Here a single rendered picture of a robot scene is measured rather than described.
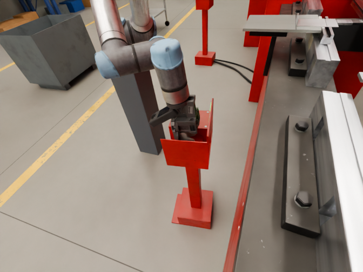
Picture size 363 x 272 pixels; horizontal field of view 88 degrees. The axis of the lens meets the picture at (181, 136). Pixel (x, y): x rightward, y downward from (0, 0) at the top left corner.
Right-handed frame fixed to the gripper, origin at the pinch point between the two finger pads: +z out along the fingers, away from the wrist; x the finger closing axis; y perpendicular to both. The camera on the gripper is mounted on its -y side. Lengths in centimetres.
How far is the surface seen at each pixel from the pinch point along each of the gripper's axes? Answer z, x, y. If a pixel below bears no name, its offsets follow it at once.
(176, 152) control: -0.7, -4.9, -1.1
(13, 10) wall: -15, 457, -563
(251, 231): -11.6, -31.5, 21.4
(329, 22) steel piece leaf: -22, 41, 51
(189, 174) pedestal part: 24.4, 2.1, -1.2
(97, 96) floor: 62, 131, -148
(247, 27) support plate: -24, 39, 23
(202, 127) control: -3.2, 5.0, 7.4
